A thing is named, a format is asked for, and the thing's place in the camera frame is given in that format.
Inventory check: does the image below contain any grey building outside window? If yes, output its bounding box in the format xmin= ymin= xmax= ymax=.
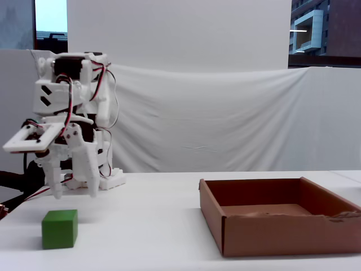
xmin=288 ymin=0 xmax=361 ymax=68

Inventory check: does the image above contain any green cube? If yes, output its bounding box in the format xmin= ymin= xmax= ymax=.
xmin=41 ymin=209 xmax=79 ymax=250

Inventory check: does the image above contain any white cloth backdrop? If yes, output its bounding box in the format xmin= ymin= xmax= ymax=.
xmin=28 ymin=49 xmax=361 ymax=173

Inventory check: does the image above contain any brown cardboard box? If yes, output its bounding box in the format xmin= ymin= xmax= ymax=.
xmin=199 ymin=177 xmax=361 ymax=257

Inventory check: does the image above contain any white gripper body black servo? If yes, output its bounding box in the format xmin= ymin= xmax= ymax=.
xmin=42 ymin=121 xmax=98 ymax=170

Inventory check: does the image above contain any dark railing outside window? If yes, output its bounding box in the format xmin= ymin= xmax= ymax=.
xmin=36 ymin=33 xmax=68 ymax=56

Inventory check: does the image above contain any black cable bundle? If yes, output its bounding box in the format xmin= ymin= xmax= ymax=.
xmin=0 ymin=152 xmax=47 ymax=206

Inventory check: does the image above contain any white board panel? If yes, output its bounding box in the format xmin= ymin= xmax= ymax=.
xmin=67 ymin=0 xmax=293 ymax=75

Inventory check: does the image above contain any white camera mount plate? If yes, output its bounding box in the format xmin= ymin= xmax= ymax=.
xmin=2 ymin=123 xmax=66 ymax=155

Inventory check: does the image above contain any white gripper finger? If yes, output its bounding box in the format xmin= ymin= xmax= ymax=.
xmin=72 ymin=142 xmax=100 ymax=199
xmin=41 ymin=160 xmax=63 ymax=200

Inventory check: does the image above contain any red black servo cable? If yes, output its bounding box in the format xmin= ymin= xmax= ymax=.
xmin=90 ymin=63 xmax=121 ymax=132
xmin=24 ymin=186 xmax=53 ymax=202
xmin=55 ymin=73 xmax=74 ymax=128

